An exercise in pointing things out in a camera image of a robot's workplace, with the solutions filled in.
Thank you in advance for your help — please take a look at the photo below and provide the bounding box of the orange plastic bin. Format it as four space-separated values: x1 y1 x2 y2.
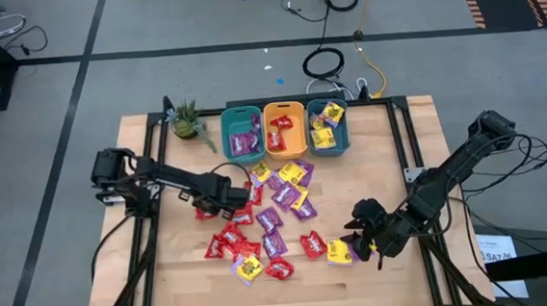
260 99 309 163

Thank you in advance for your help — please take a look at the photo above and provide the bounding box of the thin black cable coil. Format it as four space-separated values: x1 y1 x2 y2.
300 45 347 82

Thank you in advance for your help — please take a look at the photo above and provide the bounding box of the light teal plastic bin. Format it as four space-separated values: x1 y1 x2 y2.
219 104 268 166

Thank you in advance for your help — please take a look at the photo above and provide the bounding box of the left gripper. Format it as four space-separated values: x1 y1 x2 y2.
191 169 254 222

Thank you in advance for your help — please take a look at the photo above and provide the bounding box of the grey box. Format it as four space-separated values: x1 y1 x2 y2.
471 218 547 306

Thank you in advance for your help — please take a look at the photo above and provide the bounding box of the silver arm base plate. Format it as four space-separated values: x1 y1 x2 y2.
94 187 131 208
403 165 425 185

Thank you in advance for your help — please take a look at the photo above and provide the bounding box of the potted succulent plant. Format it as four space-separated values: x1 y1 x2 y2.
163 96 219 158

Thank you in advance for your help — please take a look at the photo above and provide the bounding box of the yellow candy pack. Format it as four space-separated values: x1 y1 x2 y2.
307 113 326 131
228 253 267 289
325 238 354 268
309 126 338 151
288 185 311 212
247 160 274 190
320 100 348 129
276 160 308 188

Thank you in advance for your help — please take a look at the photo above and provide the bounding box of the red Skittles candy pack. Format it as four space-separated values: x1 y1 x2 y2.
265 130 288 153
202 234 229 261
246 180 265 208
300 229 329 261
218 220 247 247
230 239 264 263
194 205 218 222
263 254 296 283
269 114 295 133
230 203 255 227

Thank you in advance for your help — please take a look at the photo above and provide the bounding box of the white paper sheet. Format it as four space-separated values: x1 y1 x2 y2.
474 230 530 302

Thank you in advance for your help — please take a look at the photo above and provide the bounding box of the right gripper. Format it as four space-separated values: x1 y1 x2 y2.
337 195 407 264

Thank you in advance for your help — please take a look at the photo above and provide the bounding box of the black floor cable with plug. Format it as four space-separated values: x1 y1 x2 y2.
0 24 49 59

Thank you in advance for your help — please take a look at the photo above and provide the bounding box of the dark teal plastic bin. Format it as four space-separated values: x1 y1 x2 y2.
304 96 352 159

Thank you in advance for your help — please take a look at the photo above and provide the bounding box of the yellow cable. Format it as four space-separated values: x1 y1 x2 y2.
350 0 389 101

